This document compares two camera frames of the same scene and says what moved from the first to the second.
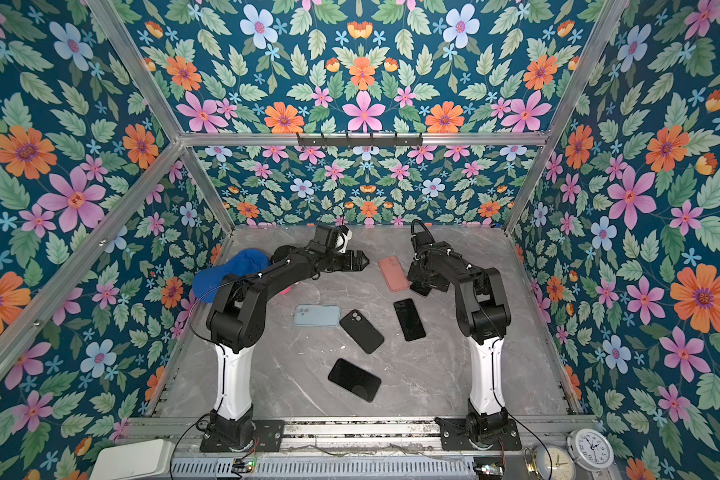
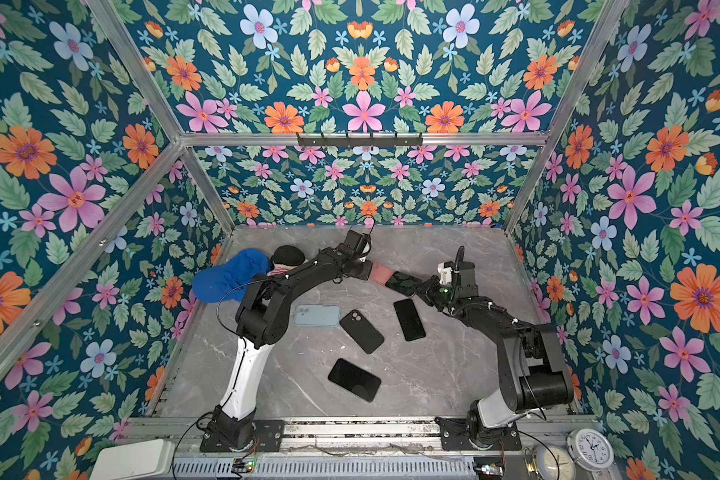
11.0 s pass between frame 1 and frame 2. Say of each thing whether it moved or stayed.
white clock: stayed
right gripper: moved
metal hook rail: stayed
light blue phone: stayed
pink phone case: moved
